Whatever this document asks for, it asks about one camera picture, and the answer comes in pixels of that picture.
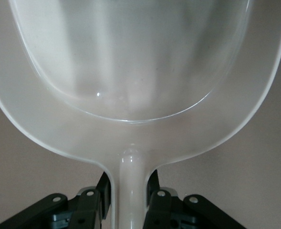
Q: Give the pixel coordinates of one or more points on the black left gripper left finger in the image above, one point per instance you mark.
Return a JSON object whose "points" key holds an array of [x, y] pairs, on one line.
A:
{"points": [[59, 212]]}

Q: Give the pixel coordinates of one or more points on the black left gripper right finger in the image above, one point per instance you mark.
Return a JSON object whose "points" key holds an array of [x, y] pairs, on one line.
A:
{"points": [[178, 212]]}

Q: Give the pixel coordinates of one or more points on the beige plastic dustpan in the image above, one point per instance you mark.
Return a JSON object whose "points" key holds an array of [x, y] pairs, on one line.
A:
{"points": [[140, 71]]}

